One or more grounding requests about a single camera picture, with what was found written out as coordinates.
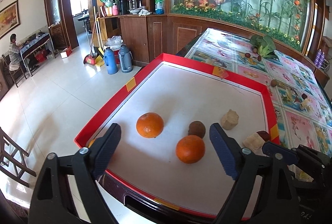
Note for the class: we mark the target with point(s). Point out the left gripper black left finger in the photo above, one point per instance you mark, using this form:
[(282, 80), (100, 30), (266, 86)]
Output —
[(53, 200)]

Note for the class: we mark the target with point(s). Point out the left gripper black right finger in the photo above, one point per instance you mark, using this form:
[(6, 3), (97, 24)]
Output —
[(262, 190)]

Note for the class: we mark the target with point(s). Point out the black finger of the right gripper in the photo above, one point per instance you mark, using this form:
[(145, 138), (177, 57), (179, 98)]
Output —
[(274, 150)]

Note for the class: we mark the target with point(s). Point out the orange tangerine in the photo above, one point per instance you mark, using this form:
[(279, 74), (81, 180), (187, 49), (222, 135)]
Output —
[(190, 149), (150, 125)]

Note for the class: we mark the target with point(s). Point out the brown longan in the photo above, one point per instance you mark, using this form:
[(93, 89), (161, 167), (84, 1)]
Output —
[(273, 83), (197, 128)]

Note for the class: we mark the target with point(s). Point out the fruit pattern tablecloth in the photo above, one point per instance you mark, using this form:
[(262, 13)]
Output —
[(311, 128)]

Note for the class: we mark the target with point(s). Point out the wooden chair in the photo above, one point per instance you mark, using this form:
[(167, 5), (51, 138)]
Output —
[(13, 162)]

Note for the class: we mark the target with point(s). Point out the red white shallow box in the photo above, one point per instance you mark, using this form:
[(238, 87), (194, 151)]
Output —
[(145, 173)]

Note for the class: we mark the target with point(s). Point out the purple bottle pair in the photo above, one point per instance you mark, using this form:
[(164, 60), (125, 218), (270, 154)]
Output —
[(320, 56)]

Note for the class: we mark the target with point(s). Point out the blue thermos flask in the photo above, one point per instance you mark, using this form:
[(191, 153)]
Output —
[(110, 61)]

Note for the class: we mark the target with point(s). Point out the broom and dustpan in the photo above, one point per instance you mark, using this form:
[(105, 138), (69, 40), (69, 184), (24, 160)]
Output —
[(95, 58)]

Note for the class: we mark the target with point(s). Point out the green bok choy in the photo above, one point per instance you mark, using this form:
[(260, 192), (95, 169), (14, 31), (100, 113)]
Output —
[(265, 46)]

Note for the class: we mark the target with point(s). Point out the grey thermos flask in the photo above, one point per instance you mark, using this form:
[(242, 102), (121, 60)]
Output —
[(125, 58)]

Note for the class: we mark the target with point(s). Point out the seated person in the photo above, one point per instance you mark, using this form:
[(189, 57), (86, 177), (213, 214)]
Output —
[(14, 54)]

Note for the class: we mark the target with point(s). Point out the dark side table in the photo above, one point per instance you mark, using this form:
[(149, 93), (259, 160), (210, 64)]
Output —
[(34, 45)]

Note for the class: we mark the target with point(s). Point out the green water bottle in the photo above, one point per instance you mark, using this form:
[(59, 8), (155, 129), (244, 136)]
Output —
[(159, 6)]

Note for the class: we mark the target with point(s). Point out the framed wall painting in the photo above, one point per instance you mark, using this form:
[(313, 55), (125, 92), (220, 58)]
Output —
[(9, 18)]

